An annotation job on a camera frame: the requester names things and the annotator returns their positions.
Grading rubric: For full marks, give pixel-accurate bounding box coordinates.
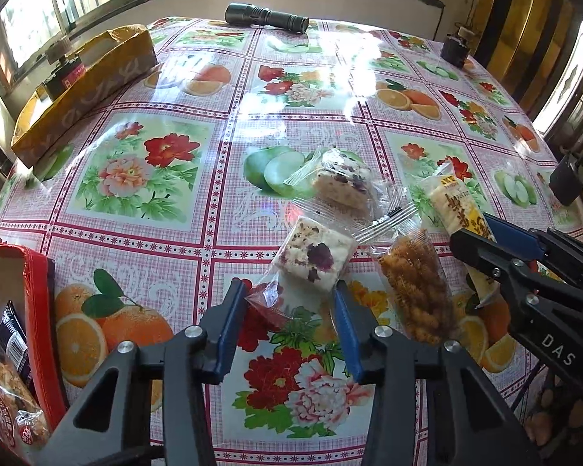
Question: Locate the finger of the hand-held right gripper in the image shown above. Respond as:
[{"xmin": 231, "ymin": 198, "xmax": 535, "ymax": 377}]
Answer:
[
  {"xmin": 482, "ymin": 212, "xmax": 583, "ymax": 293},
  {"xmin": 449, "ymin": 228, "xmax": 526, "ymax": 298}
]

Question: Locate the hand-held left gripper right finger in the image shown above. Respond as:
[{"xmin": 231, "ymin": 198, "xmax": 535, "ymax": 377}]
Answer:
[{"xmin": 334, "ymin": 279, "xmax": 541, "ymax": 466}]

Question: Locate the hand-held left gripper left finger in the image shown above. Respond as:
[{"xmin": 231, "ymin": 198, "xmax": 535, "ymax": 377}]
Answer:
[{"xmin": 34, "ymin": 276, "xmax": 248, "ymax": 466}]

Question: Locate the long yellow white snack packet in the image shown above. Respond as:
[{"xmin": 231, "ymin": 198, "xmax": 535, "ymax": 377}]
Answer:
[{"xmin": 420, "ymin": 158, "xmax": 504, "ymax": 312}]

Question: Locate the nougat packet with rose petals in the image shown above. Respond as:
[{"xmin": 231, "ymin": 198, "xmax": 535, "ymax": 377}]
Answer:
[{"xmin": 245, "ymin": 214, "xmax": 360, "ymax": 322}]

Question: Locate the red cardboard box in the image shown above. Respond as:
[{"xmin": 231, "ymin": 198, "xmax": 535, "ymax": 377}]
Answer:
[{"xmin": 0, "ymin": 243, "xmax": 70, "ymax": 466}]

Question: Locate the dark blue snack packet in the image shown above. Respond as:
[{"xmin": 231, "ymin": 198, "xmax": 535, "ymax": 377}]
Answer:
[{"xmin": 0, "ymin": 300, "xmax": 36, "ymax": 395}]

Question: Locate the clear cookie packet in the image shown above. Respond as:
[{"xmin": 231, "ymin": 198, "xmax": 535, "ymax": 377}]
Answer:
[{"xmin": 0, "ymin": 356, "xmax": 50, "ymax": 450}]

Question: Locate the brown fried twist packet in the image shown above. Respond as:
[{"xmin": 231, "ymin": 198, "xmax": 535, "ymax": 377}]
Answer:
[{"xmin": 369, "ymin": 227, "xmax": 460, "ymax": 346}]

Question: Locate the black cylindrical object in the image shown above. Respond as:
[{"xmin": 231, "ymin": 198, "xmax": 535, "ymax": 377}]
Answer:
[{"xmin": 549, "ymin": 153, "xmax": 583, "ymax": 207}]

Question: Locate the floral fruit print tablecloth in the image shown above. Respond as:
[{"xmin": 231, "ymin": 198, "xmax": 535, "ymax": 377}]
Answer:
[{"xmin": 0, "ymin": 17, "xmax": 583, "ymax": 466}]

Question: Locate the nougat packet with dark bits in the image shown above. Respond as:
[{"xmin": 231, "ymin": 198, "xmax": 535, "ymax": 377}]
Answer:
[{"xmin": 284, "ymin": 146, "xmax": 407, "ymax": 215}]

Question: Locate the yellow wooden cabinet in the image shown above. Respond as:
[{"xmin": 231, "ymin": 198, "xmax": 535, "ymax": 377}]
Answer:
[{"xmin": 466, "ymin": 0, "xmax": 583, "ymax": 123}]

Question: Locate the yellow cardboard box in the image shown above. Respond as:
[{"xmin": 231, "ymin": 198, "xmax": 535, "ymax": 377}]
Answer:
[{"xmin": 10, "ymin": 24, "xmax": 159, "ymax": 169}]

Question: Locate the dark jar with wooden stopper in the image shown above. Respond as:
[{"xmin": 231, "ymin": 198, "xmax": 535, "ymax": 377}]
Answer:
[{"xmin": 45, "ymin": 39, "xmax": 86, "ymax": 101}]

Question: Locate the black flashlight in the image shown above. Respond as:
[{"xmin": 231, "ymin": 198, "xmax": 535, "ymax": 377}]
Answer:
[{"xmin": 224, "ymin": 2, "xmax": 311, "ymax": 35}]

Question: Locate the barred window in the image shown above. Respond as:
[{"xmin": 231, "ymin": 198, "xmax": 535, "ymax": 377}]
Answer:
[{"xmin": 0, "ymin": 0, "xmax": 167, "ymax": 94}]

